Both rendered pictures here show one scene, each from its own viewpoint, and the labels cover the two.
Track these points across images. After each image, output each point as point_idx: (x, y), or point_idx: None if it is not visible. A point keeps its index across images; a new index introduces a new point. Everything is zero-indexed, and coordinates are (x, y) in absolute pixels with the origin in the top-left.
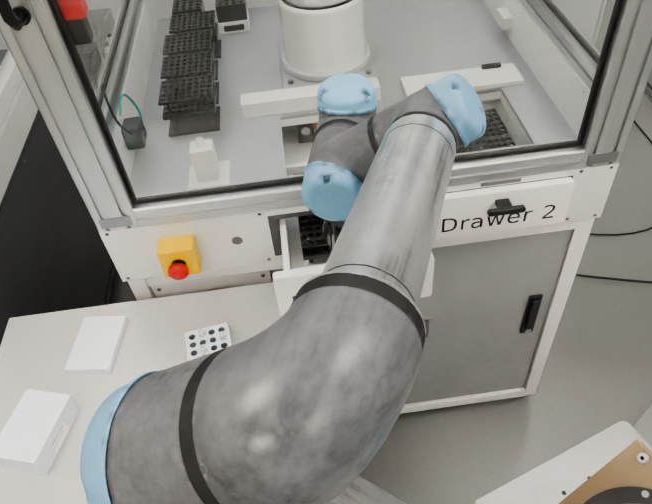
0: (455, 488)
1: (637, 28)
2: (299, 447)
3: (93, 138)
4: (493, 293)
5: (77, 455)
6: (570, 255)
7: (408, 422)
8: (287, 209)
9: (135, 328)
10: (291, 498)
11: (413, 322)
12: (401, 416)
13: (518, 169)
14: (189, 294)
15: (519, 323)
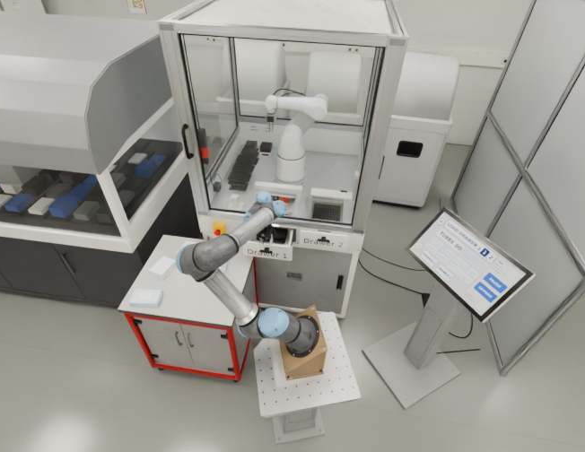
0: None
1: (363, 195)
2: (208, 256)
3: (202, 188)
4: (325, 270)
5: (172, 278)
6: (352, 263)
7: (293, 316)
8: None
9: None
10: (205, 264)
11: (235, 244)
12: (292, 313)
13: (330, 228)
14: None
15: (336, 285)
